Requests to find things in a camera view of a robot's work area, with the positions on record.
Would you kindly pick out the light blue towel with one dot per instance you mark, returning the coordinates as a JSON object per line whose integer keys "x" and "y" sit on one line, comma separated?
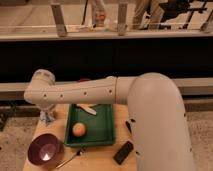
{"x": 46, "y": 118}

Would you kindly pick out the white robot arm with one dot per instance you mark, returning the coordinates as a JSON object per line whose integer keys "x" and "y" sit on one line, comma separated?
{"x": 156, "y": 109}

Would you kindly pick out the red object behind arm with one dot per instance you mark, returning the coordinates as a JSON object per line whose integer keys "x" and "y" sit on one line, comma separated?
{"x": 83, "y": 80}

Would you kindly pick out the beige banana peel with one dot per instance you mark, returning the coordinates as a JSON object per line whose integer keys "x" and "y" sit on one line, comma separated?
{"x": 88, "y": 108}

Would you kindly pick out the green plastic tray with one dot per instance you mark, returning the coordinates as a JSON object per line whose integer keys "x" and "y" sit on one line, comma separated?
{"x": 100, "y": 128}

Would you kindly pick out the orange apple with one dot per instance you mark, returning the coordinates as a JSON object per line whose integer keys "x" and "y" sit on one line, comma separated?
{"x": 79, "y": 129}

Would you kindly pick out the black rectangular block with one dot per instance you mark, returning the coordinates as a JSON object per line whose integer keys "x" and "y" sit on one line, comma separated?
{"x": 123, "y": 152}

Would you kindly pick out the metal spoon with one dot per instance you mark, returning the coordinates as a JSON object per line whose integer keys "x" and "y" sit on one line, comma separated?
{"x": 78, "y": 153}

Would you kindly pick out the person legs light trousers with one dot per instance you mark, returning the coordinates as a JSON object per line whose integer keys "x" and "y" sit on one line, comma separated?
{"x": 98, "y": 12}

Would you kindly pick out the person legs beige trousers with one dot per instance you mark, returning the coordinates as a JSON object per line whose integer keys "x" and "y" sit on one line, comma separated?
{"x": 141, "y": 7}

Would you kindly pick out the black railing barrier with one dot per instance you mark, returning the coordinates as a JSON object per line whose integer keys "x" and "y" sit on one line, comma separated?
{"x": 71, "y": 60}

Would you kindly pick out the purple bowl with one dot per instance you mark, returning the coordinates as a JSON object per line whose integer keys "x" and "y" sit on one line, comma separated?
{"x": 43, "y": 149}

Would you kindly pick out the black tripod equipment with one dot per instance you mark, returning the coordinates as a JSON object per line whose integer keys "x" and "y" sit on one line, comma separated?
{"x": 173, "y": 8}

